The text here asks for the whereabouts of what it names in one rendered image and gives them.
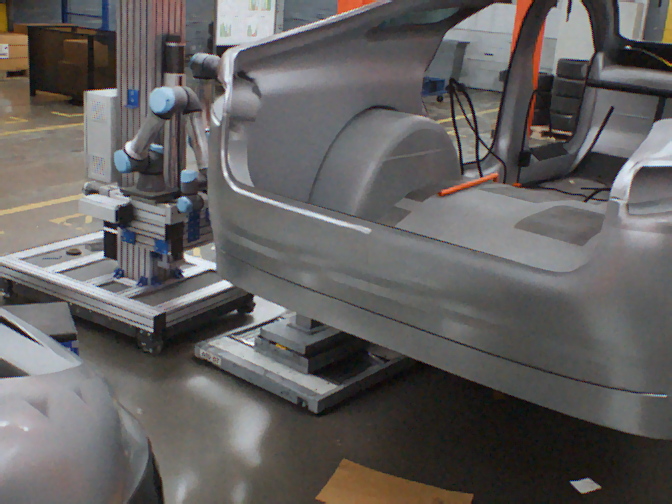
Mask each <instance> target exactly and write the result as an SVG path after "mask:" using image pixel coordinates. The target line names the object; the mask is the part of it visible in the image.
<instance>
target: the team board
mask: <svg viewBox="0 0 672 504"><path fill-rule="evenodd" d="M276 18H277V0H214V21H213V54H212V55H215V56H216V46H217V45H239V44H245V43H249V42H252V41H256V40H259V39H262V38H265V37H268V36H272V35H275V34H276ZM211 103H213V104H214V103H215V79H214V80H213V81H212V87H211Z"/></svg>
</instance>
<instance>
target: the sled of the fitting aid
mask: <svg viewBox="0 0 672 504"><path fill-rule="evenodd" d="M368 346H370V341H367V340H365V339H362V338H360V337H357V336H355V335H350V336H347V337H345V338H343V339H340V340H338V341H336V342H333V343H331V344H329V345H326V346H324V347H321V348H319V349H317V350H314V351H312V352H310V353H307V354H305V355H304V354H302V353H300V352H297V351H295V350H292V349H290V348H288V347H285V346H283V345H281V344H278V343H276V342H274V341H271V340H269V339H266V338H264V337H262V336H260V335H258V336H255V337H254V351H256V352H259V353H261V354H263V355H265V356H268V357H270V358H272V359H274V360H277V361H279V362H281V363H284V364H286V365H288V366H290V367H293V368H295V369H297V370H299V371H302V372H304V373H306V374H308V373H311V372H313V371H315V370H317V369H319V368H322V367H324V366H326V365H328V364H331V363H333V362H335V361H337V360H339V359H342V358H344V357H346V356H348V355H350V354H353V353H355V352H357V351H359V350H362V349H364V348H366V347H368Z"/></svg>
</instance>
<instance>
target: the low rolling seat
mask: <svg viewBox="0 0 672 504"><path fill-rule="evenodd" d="M0 307H1V308H2V309H4V310H6V311H8V312H10V313H11V314H13V315H15V316H16V317H18V318H20V319H21V320H23V321H25V322H26V323H28V324H30V325H32V326H33V327H35V328H37V329H39V330H40V331H42V332H44V333H45V334H47V335H48V336H50V337H51V338H53V339H54V340H56V341H57V342H59V343H60V344H62V345H63V346H64V347H66V348H67V349H69V350H70V351H72V352H73V353H75V354H76V355H77V356H79V342H78V338H77V331H76V328H75V325H74V322H73V319H72V316H71V313H70V310H69V307H68V304H67V302H54V303H40V304H27V305H13V306H0Z"/></svg>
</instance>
